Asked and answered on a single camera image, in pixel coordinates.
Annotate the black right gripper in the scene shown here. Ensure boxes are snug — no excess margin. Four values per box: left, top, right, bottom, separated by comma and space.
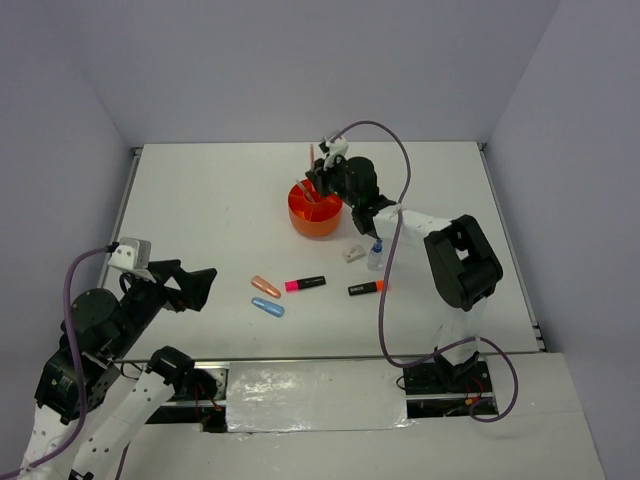
307, 152, 360, 209

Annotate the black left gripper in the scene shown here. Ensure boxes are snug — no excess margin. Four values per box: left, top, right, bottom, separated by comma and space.
110, 258, 218, 357

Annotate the clear white pen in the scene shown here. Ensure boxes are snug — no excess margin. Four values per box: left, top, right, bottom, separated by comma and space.
295, 179, 316, 203

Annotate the small white eraser block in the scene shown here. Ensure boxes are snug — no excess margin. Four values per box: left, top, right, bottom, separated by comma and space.
342, 244, 366, 263

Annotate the orange capsule eraser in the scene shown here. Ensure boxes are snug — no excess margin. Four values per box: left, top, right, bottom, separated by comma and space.
251, 276, 281, 298

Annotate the blue cap glue bottle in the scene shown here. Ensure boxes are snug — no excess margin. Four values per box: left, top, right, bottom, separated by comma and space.
367, 239, 384, 271

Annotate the blue capsule eraser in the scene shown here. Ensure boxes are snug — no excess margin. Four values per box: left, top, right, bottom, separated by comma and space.
251, 297, 285, 318

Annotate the orange highlighter with black body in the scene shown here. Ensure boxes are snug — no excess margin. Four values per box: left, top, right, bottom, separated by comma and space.
347, 280, 385, 297

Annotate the pink highlighter with black cap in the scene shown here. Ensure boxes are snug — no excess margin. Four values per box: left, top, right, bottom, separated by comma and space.
284, 276, 326, 293

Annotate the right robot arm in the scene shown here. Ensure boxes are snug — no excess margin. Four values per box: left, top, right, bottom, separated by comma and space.
305, 154, 503, 314

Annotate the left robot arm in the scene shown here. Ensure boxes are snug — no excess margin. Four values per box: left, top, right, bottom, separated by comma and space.
18, 260, 218, 479

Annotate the orange round compartment organizer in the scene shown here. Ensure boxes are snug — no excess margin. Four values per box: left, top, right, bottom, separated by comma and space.
287, 179, 343, 238

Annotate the silver foil covered panel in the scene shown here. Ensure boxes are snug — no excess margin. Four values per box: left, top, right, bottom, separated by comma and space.
226, 360, 411, 433

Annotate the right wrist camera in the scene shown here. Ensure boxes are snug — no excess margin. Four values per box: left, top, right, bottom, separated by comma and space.
319, 136, 348, 170

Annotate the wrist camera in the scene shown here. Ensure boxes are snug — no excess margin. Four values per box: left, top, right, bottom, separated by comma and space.
319, 136, 348, 170
108, 237, 151, 272

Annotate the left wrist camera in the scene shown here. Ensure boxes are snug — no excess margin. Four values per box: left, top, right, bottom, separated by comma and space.
108, 237, 151, 272

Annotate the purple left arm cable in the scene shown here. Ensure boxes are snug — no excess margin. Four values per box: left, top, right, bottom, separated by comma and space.
0, 244, 119, 480

